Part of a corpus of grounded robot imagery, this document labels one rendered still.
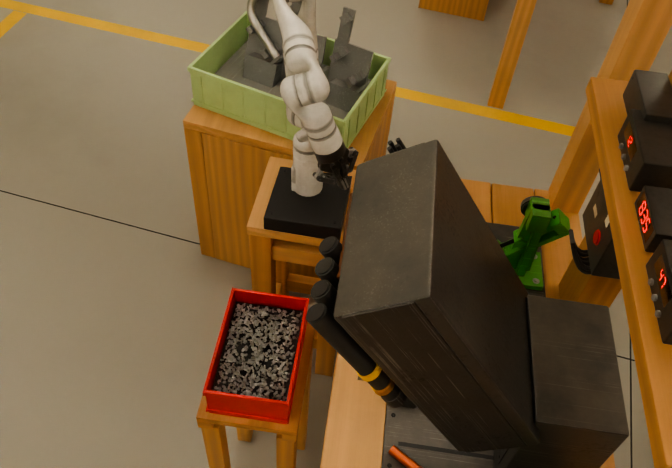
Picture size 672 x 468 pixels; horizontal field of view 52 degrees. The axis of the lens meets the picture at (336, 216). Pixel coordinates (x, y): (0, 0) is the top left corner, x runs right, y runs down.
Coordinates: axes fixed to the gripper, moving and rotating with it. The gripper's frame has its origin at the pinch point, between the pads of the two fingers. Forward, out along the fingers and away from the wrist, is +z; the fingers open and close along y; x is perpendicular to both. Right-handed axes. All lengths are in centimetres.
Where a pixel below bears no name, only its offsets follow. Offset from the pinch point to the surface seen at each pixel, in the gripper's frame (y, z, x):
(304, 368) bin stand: -34, 37, -13
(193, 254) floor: -44, 99, 109
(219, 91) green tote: -2, 20, 90
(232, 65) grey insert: 11, 26, 108
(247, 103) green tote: 4, 24, 80
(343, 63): 41, 28, 74
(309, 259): -13, 47, 25
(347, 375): -26.6, 31.1, -26.3
